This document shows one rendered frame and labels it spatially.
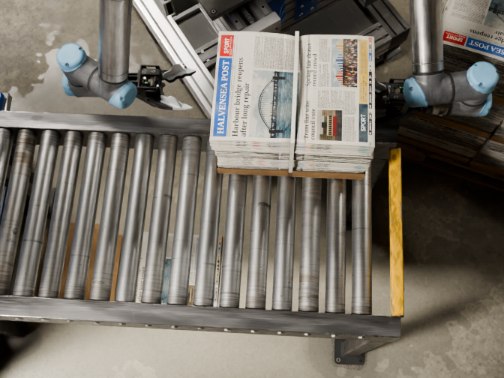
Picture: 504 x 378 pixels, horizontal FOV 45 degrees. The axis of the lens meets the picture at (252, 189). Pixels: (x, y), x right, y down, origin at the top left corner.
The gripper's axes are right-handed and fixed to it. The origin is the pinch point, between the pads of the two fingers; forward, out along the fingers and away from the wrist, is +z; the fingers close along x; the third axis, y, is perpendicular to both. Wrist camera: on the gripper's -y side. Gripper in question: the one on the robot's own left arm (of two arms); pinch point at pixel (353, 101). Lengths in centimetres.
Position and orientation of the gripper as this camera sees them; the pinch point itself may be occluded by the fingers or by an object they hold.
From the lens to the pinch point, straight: 170.7
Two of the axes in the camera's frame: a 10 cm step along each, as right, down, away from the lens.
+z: -10.0, -0.4, 0.5
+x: -0.6, 9.5, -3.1
